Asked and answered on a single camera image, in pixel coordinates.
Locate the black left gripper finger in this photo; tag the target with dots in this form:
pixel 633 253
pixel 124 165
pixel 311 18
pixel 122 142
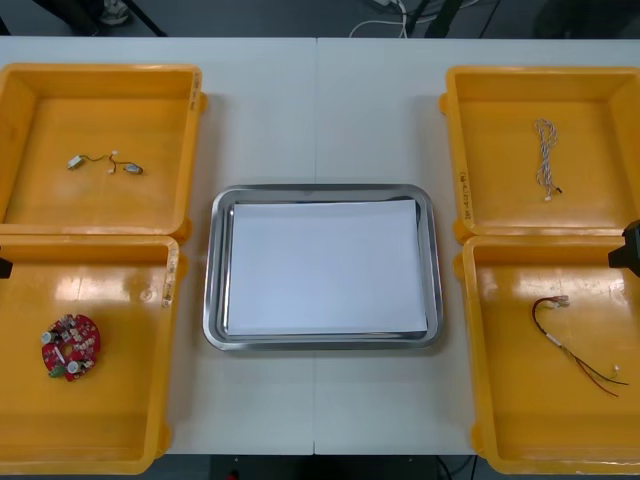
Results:
pixel 5 268

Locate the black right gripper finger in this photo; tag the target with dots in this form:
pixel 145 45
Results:
pixel 627 256
pixel 634 231

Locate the round red circuit board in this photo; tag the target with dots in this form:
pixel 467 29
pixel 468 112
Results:
pixel 75 345

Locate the yellow-orange plastic bin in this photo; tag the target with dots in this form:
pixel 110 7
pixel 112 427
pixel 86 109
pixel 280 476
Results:
pixel 30 85
pixel 525 425
pixel 590 90
pixel 125 410

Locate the steel tray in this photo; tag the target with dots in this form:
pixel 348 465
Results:
pixel 212 300

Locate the person's shoe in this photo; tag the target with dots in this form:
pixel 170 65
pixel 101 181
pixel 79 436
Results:
pixel 114 10

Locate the black stand leg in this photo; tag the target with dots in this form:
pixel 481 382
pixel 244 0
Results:
pixel 147 17

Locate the white paper sheet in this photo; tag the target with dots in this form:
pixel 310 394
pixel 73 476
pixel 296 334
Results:
pixel 325 270

